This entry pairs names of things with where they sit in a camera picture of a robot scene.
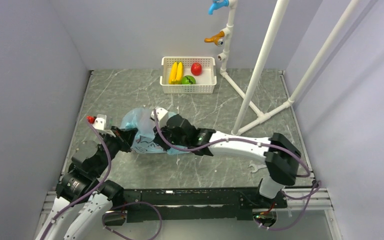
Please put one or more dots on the silver wrench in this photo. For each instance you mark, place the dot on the silver wrench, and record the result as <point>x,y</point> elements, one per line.
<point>256,167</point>

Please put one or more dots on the white PVC pipe frame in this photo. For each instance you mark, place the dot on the white PVC pipe frame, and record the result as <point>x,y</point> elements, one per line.
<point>249,115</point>

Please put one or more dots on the aluminium rail frame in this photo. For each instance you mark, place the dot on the aluminium rail frame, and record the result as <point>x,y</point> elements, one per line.
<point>299,199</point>

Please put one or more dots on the green fake watermelon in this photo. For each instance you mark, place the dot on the green fake watermelon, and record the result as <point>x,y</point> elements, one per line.
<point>188,80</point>

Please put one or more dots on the red fake apple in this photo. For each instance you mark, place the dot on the red fake apple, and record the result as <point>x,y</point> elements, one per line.
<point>196,69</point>

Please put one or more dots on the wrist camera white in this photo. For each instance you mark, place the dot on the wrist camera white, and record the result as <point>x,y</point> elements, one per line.
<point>161,115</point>
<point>102,123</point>

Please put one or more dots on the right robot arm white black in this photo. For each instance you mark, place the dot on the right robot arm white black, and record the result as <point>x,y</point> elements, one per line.
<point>277,153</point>

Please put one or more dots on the yellow fake banana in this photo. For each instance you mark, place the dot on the yellow fake banana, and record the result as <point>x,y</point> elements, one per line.
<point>176,73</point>

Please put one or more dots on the light blue plastic bag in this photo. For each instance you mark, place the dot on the light blue plastic bag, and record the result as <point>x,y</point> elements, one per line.
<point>139,118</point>

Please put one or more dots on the blue faucet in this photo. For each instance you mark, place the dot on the blue faucet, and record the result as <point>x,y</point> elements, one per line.
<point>217,4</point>

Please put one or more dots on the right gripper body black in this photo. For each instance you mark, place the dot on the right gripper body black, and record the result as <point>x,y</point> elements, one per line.
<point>169,136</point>

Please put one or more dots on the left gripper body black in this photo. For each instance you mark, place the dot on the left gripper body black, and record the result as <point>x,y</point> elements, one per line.
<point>118,143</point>

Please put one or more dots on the orange faucet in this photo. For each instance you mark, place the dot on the orange faucet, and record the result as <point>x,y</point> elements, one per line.
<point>217,39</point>

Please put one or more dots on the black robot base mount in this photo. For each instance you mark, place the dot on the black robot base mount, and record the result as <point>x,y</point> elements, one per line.
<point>240,203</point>

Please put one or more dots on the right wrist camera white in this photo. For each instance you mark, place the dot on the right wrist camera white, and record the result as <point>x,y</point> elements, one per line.
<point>161,115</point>

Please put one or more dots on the white plastic basket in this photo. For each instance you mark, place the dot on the white plastic basket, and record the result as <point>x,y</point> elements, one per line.
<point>205,83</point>

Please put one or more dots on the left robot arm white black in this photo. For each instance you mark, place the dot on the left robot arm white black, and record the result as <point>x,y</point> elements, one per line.
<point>83,195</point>

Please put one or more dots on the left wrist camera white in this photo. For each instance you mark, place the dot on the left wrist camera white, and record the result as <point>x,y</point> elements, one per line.
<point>102,123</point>

